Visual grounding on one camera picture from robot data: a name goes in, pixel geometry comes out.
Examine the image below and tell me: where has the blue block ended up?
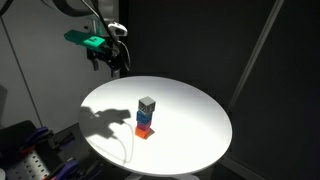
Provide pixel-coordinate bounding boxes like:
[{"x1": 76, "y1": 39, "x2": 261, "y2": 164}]
[{"x1": 135, "y1": 110, "x2": 154, "y2": 126}]

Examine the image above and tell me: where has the orange block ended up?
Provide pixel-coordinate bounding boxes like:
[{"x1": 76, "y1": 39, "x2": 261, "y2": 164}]
[{"x1": 134, "y1": 126, "x2": 153, "y2": 140}]

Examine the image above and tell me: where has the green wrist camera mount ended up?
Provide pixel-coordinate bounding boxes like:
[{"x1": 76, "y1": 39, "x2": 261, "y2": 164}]
[{"x1": 63, "y1": 28, "x2": 108, "y2": 52}]

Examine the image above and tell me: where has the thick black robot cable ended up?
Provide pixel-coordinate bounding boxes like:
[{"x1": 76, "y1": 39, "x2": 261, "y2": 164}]
[{"x1": 0, "y1": 0, "x2": 15, "y2": 17}]

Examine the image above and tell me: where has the grey block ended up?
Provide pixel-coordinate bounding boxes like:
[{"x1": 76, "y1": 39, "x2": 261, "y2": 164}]
[{"x1": 137, "y1": 96, "x2": 157, "y2": 115}]

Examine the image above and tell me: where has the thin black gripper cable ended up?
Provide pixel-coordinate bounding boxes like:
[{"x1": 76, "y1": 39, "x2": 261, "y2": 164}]
[{"x1": 80, "y1": 0, "x2": 132, "y2": 73}]

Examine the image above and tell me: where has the magenta block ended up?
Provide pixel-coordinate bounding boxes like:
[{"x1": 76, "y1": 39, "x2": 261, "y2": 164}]
[{"x1": 136, "y1": 121, "x2": 152, "y2": 132}]

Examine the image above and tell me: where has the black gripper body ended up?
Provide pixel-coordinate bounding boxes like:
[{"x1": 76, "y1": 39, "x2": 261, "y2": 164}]
[{"x1": 85, "y1": 42, "x2": 122, "y2": 66}]

